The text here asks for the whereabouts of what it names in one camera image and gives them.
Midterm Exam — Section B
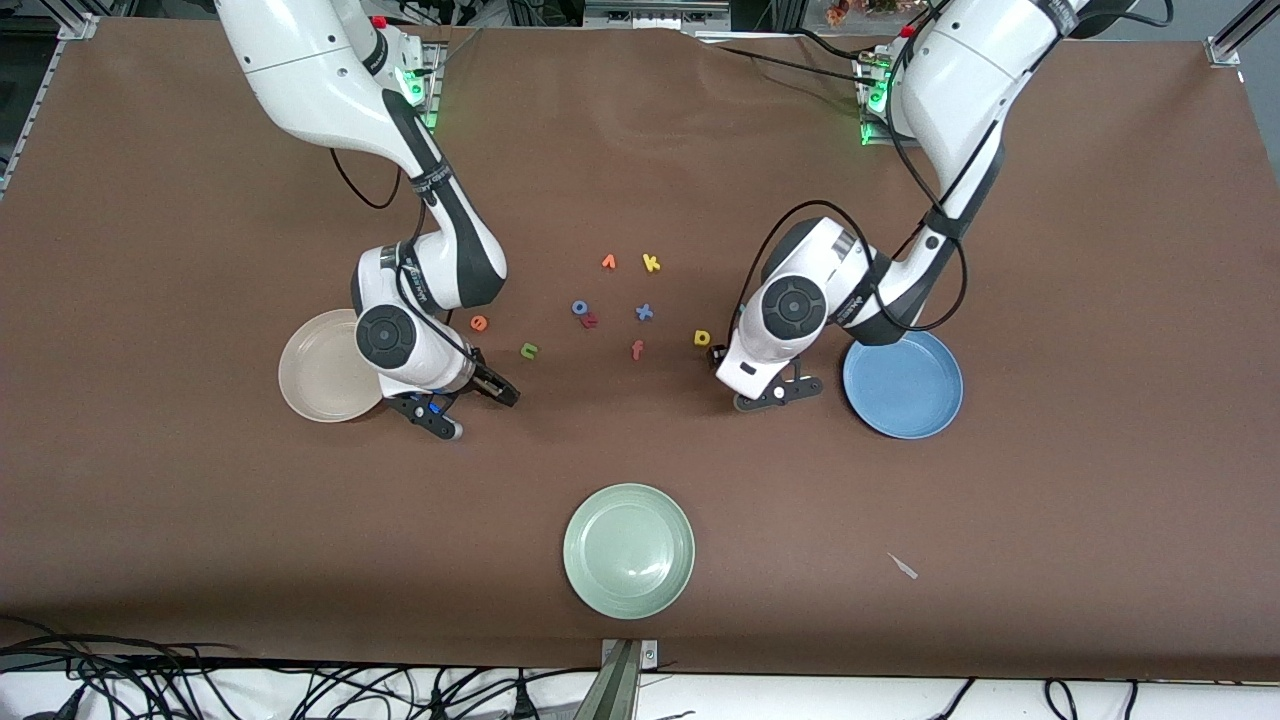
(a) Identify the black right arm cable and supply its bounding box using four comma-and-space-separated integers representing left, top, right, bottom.
330, 150, 403, 211

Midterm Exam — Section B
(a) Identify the blue round plate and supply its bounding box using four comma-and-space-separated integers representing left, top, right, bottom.
842, 330, 965, 440

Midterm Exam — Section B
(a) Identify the aluminium frame rail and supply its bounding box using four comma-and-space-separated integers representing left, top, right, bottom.
0, 12, 101, 193
1205, 0, 1280, 67

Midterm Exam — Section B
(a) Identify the grey camera mount pole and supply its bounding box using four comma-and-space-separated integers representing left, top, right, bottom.
573, 642, 641, 720

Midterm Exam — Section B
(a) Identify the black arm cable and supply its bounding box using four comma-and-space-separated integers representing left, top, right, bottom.
735, 200, 971, 336
330, 150, 403, 211

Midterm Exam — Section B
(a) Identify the grey metal box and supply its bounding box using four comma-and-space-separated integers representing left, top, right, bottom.
583, 0, 733, 33

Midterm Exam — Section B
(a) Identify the beige round plate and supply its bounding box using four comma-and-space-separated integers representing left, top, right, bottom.
278, 308, 386, 424

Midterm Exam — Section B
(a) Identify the brown table cover sheet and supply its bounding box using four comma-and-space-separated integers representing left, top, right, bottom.
0, 18, 1280, 683

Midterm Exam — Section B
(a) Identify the black cable tangle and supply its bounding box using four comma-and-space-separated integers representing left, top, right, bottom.
0, 612, 601, 720

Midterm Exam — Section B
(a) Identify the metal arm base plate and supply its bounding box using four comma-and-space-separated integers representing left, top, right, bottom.
855, 55, 901, 149
395, 42, 442, 131

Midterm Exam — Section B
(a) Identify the green round plate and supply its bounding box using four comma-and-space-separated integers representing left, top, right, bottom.
562, 483, 696, 621

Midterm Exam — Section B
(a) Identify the black cable on table cover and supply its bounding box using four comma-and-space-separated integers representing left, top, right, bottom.
700, 28, 881, 91

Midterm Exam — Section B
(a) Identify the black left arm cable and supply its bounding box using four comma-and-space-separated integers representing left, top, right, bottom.
735, 200, 971, 336

